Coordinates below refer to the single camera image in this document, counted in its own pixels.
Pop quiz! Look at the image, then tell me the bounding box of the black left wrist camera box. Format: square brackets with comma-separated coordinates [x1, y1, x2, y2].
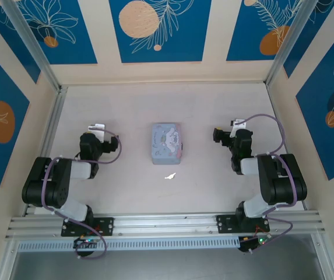
[102, 135, 120, 155]

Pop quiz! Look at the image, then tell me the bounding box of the aluminium profile rail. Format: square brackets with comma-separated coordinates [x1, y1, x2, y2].
[5, 211, 326, 242]

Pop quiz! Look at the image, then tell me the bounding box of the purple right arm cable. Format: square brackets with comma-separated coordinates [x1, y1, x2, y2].
[235, 113, 298, 255]

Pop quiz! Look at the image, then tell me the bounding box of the blue floral wall panel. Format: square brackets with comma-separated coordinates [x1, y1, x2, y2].
[0, 42, 31, 188]
[226, 0, 305, 62]
[108, 0, 213, 64]
[296, 26, 334, 181]
[0, 0, 41, 85]
[15, 0, 99, 65]
[283, 0, 334, 79]

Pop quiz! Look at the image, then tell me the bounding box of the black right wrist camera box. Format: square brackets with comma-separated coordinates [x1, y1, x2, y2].
[212, 127, 232, 148]

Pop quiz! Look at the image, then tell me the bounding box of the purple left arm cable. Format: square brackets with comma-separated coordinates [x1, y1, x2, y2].
[41, 132, 123, 259]

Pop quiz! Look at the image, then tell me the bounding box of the grey slotted cable duct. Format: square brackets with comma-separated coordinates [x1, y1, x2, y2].
[17, 236, 240, 253]

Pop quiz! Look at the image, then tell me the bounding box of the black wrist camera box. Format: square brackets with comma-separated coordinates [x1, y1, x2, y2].
[212, 127, 232, 148]
[102, 135, 120, 155]

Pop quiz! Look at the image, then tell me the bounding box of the aluminium frame post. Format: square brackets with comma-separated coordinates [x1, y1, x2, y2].
[2, 0, 62, 92]
[265, 0, 315, 87]

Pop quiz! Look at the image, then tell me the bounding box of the pastel cartoon tin box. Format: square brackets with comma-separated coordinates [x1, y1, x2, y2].
[150, 122, 184, 166]

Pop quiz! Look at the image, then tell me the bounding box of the small electronics board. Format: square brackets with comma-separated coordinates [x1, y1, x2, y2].
[73, 237, 100, 249]
[238, 235, 270, 253]

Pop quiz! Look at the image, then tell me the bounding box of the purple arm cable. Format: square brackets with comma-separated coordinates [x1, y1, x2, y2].
[41, 132, 123, 259]
[235, 113, 298, 255]

